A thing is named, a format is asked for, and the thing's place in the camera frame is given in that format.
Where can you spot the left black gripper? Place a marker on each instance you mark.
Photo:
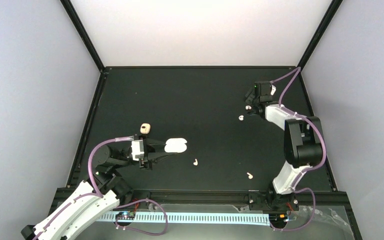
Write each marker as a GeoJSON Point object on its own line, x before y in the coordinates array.
{"type": "Point", "coordinates": [154, 157]}

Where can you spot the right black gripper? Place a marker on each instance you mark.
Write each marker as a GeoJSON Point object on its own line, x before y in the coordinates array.
{"type": "Point", "coordinates": [248, 96]}

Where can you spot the white earbuds charging case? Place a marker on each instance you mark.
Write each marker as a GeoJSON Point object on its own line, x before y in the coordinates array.
{"type": "Point", "coordinates": [175, 145]}

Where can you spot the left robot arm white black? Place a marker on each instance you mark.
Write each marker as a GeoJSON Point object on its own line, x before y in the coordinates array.
{"type": "Point", "coordinates": [105, 189]}

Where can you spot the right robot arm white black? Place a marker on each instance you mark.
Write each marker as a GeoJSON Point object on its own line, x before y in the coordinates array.
{"type": "Point", "coordinates": [303, 145]}

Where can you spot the beige small earbuds case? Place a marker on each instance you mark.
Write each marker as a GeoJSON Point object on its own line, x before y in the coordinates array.
{"type": "Point", "coordinates": [145, 128]}

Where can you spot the left circuit board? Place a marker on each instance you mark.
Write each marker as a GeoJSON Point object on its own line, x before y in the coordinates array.
{"type": "Point", "coordinates": [125, 215]}

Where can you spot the circuit board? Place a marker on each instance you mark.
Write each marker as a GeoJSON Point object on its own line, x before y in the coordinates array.
{"type": "Point", "coordinates": [125, 215]}
{"type": "Point", "coordinates": [281, 218]}

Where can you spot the right circuit board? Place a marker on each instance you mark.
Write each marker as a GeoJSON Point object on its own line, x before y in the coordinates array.
{"type": "Point", "coordinates": [281, 218]}

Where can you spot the clear plastic sheet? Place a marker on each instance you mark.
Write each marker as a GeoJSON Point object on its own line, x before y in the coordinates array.
{"type": "Point", "coordinates": [319, 223]}

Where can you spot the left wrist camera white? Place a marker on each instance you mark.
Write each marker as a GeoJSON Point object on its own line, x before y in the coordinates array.
{"type": "Point", "coordinates": [137, 150]}

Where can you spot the light blue slotted cable duct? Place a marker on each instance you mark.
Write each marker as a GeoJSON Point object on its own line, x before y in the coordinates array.
{"type": "Point", "coordinates": [258, 219]}

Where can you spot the black front aluminium rail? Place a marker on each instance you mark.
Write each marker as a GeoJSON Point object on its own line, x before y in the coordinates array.
{"type": "Point", "coordinates": [256, 200]}

